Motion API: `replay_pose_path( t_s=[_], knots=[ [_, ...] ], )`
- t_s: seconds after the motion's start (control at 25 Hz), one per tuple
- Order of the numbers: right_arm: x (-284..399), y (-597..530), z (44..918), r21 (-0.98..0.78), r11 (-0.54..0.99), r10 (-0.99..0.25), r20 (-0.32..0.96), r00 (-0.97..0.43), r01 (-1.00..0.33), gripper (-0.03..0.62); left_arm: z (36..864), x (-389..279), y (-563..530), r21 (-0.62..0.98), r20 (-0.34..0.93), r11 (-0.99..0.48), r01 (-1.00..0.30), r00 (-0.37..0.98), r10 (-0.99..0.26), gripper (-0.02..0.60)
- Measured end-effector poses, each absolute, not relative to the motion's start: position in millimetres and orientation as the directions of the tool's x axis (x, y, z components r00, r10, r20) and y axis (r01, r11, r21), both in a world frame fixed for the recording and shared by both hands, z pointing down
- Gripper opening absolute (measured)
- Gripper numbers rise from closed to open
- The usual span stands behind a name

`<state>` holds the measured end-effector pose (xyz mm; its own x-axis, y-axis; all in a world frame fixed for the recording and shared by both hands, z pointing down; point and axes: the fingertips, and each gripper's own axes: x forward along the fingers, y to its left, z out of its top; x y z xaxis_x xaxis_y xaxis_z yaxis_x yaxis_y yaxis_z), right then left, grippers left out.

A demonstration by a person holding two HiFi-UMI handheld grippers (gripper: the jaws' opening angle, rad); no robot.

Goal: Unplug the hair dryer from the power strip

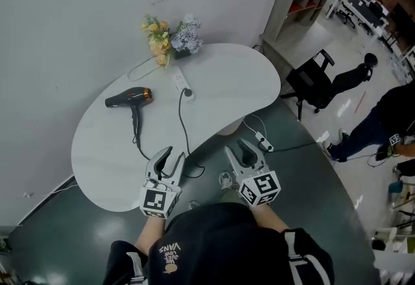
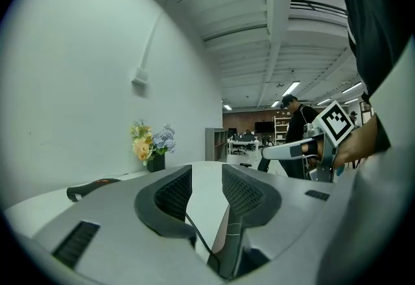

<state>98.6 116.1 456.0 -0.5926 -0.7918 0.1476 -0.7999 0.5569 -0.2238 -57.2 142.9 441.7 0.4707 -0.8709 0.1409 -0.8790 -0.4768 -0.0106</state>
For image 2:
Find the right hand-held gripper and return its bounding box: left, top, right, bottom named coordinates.
left=259, top=100, right=357, bottom=183

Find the black office chair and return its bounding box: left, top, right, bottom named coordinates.
left=231, top=134, right=247, bottom=156

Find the black flower vase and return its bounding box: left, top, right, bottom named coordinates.
left=146, top=153, right=167, bottom=174

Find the white wall junction box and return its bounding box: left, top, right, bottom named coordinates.
left=130, top=67, right=150, bottom=87

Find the grey hair dryer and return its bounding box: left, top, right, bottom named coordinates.
left=209, top=205, right=249, bottom=280

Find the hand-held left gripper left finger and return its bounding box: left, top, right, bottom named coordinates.
left=134, top=163, right=198, bottom=249

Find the person's black jacket torso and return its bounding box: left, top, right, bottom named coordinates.
left=324, top=0, right=415, bottom=105

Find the black power strip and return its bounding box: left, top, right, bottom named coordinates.
left=65, top=177, right=122, bottom=203

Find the person's right hand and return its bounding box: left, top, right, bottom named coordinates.
left=333, top=114, right=379, bottom=168

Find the white open shelf rack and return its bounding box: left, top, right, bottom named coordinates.
left=273, top=115, right=293, bottom=146

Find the grey shelving cabinet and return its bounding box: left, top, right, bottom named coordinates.
left=204, top=127, right=229, bottom=163

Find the black wall monitor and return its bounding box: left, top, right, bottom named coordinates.
left=254, top=121, right=274, bottom=133

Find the white wall conduit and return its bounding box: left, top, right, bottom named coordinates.
left=139, top=13, right=165, bottom=71

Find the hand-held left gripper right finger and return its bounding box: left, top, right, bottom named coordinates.
left=221, top=163, right=283, bottom=229

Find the yellow and blue flower bouquet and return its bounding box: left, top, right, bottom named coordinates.
left=130, top=119, right=178, bottom=167

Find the black power cable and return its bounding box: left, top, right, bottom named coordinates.
left=184, top=211, right=222, bottom=275

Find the white office desk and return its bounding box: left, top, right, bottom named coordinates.
left=226, top=137, right=261, bottom=156

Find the person's right forearm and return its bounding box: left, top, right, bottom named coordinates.
left=368, top=36, right=415, bottom=161

